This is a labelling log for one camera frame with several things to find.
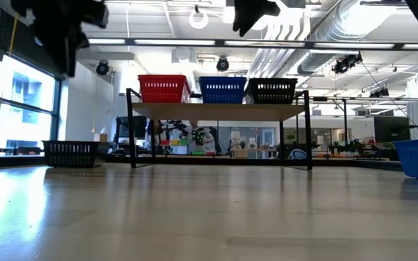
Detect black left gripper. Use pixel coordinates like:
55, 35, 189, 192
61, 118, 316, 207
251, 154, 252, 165
11, 0, 110, 78

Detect wooden shelf with black legs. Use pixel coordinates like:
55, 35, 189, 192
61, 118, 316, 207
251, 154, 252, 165
126, 88, 314, 171

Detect long ceiling light bar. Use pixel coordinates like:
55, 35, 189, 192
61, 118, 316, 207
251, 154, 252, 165
85, 36, 418, 51

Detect black plastic slotted basket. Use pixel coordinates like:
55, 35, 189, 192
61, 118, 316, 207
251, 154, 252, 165
246, 78, 299, 105
42, 140, 101, 169

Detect black computer monitor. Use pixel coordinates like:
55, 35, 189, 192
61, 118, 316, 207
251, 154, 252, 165
115, 115, 148, 146

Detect black ceiling spotlight cluster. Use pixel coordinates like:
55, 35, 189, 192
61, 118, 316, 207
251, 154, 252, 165
331, 53, 364, 75
369, 88, 390, 99

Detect person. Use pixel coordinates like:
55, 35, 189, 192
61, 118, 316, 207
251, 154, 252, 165
189, 120, 218, 155

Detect white and blue rounded object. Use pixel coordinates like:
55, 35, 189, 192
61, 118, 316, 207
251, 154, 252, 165
287, 148, 308, 160

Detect large black monitor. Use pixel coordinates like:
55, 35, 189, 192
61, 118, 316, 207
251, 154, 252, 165
373, 115, 411, 144

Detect round black ceiling camera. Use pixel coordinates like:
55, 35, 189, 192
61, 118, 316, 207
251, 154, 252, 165
95, 60, 110, 76
216, 57, 230, 73

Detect large window with dark frame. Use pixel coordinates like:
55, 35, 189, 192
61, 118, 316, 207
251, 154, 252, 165
0, 54, 62, 157

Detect white hanging ring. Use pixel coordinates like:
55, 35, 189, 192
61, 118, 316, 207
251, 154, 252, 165
188, 9, 210, 30

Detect yellow hanging strap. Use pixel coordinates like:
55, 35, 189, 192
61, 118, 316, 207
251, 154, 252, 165
8, 12, 20, 55

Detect silver ventilation duct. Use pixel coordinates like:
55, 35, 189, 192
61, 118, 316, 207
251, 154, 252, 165
295, 0, 398, 76

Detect black aluminium rig frame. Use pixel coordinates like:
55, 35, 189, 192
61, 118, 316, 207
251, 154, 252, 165
0, 154, 404, 172

